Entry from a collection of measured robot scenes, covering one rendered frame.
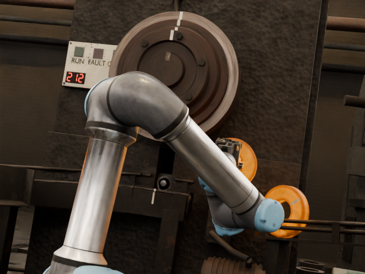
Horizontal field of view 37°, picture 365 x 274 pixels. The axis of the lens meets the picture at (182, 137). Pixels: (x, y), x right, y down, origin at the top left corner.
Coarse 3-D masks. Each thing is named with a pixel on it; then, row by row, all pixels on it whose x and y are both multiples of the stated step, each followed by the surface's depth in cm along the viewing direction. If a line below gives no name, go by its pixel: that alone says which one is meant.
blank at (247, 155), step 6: (228, 138) 163; (234, 138) 163; (246, 144) 162; (246, 150) 162; (252, 150) 161; (240, 156) 162; (246, 156) 161; (252, 156) 161; (246, 162) 161; (252, 162) 161; (246, 168) 161; (252, 168) 161; (246, 174) 161; (252, 174) 160
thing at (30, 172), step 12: (0, 168) 184; (12, 168) 185; (24, 168) 187; (0, 180) 184; (12, 180) 185; (24, 180) 186; (0, 192) 183; (12, 192) 185; (24, 192) 180; (0, 204) 164; (12, 204) 166; (24, 204) 169
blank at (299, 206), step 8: (272, 192) 166; (280, 192) 164; (288, 192) 162; (296, 192) 160; (280, 200) 164; (288, 200) 161; (296, 200) 159; (304, 200) 159; (296, 208) 159; (304, 208) 157; (296, 216) 158; (304, 216) 157; (288, 224) 160; (296, 224) 158; (304, 224) 158; (272, 232) 163; (280, 232) 161; (288, 232) 159; (296, 232) 158
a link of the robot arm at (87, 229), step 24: (96, 96) 118; (96, 120) 116; (96, 144) 116; (120, 144) 117; (96, 168) 114; (120, 168) 117; (96, 192) 114; (72, 216) 114; (96, 216) 113; (72, 240) 112; (96, 240) 113; (72, 264) 109; (96, 264) 111
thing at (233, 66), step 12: (168, 12) 193; (144, 24) 194; (204, 24) 189; (132, 36) 194; (216, 36) 188; (120, 48) 195; (228, 48) 187; (228, 60) 186; (228, 84) 185; (228, 96) 185; (228, 108) 184; (216, 120) 184; (144, 132) 189; (204, 132) 185
